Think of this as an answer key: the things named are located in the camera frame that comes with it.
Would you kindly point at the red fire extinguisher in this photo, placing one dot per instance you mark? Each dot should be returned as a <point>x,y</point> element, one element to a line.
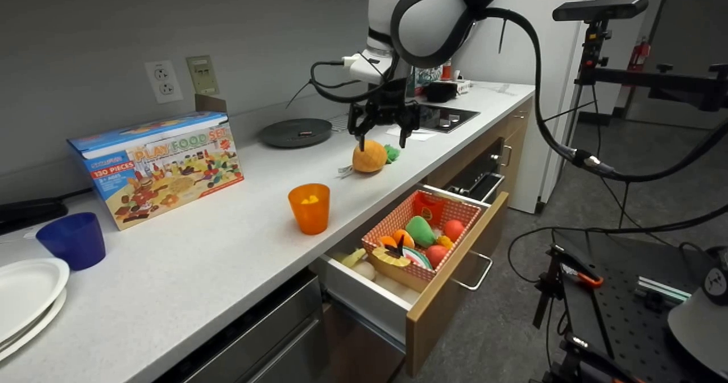
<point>639,56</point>

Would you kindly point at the orange black clamp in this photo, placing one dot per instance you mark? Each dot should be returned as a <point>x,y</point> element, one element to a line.
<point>583,276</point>

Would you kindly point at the black oven door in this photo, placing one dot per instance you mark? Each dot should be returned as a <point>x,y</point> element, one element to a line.
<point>478,172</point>

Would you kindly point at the yellow toy banana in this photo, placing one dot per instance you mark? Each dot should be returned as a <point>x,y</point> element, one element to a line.
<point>352,258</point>

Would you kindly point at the red patterned basket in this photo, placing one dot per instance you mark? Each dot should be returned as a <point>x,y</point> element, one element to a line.
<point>409,278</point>

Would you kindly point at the red toy tomato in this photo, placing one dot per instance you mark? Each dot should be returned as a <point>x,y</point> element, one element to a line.
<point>454,230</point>

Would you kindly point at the orange plastic cup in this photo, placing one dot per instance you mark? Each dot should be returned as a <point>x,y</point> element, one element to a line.
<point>309,212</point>

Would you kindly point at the black pouch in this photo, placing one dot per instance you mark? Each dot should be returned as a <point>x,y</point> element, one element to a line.
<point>441,91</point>

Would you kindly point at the camera on mount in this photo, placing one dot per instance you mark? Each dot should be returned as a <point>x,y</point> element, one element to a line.
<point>600,8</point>

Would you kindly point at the orange toy fruit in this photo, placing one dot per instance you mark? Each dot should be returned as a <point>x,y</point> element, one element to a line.
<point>405,237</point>

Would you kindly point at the black cooktop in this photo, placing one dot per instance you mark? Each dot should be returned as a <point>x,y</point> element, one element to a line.
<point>449,118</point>

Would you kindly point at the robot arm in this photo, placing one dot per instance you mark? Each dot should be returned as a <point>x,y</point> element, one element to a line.
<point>435,27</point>

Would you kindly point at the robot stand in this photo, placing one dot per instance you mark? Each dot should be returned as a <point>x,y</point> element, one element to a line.
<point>625,326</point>

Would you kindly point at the yellow toy lemon slice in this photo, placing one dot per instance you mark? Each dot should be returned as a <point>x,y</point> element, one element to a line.
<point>392,259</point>

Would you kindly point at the small white box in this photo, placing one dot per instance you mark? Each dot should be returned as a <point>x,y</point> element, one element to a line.
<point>463,86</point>

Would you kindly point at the toy watermelon slice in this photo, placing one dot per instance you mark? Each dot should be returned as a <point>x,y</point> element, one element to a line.
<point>421,258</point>

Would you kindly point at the brown cardboard piece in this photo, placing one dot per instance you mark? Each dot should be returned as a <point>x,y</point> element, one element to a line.
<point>210,104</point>

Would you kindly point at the stainless dishwasher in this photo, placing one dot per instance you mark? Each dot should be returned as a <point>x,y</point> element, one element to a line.
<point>256,337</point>

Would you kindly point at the drawer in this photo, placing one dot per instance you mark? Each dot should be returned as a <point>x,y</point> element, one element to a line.
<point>438,320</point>

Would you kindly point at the orange plush toy green leaves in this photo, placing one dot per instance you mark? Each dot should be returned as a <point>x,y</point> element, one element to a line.
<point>369,156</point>

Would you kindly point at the red toy apple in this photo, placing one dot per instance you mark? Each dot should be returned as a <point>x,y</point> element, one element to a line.
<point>437,256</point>

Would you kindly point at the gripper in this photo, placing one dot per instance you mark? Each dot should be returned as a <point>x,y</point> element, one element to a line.
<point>389,95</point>

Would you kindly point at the aluminium bar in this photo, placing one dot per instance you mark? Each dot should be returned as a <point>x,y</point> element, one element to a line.
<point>662,291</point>

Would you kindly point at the green toy pear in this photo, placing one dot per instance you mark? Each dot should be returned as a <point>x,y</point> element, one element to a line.
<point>420,232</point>

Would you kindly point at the red toy packet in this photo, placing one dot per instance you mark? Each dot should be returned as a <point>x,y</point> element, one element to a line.
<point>429,208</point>

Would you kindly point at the blue plastic cup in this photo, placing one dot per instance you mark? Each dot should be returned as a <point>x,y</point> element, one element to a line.
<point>73,241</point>

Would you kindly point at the black flat device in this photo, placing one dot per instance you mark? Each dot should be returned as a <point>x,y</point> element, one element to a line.
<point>28,212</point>

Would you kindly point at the dark grey round disc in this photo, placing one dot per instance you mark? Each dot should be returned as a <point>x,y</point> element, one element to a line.
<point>296,132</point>

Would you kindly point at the white plate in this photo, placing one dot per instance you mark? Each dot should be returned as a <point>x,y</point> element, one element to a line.
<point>25,292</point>
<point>40,326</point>

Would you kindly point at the white toy egg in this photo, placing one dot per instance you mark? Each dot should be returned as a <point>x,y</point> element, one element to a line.
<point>365,270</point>

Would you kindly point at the white refrigerator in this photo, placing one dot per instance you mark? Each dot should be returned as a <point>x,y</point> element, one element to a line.
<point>557,87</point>

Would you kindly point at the white wall socket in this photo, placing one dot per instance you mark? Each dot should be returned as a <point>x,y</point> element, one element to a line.
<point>164,81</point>

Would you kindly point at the play food set box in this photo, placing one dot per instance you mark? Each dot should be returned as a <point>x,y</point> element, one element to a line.
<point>170,172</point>

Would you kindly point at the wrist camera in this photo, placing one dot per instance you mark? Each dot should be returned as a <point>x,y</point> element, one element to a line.
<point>369,70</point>

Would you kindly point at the red bottle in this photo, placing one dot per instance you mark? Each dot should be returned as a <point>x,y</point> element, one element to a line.
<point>446,70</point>

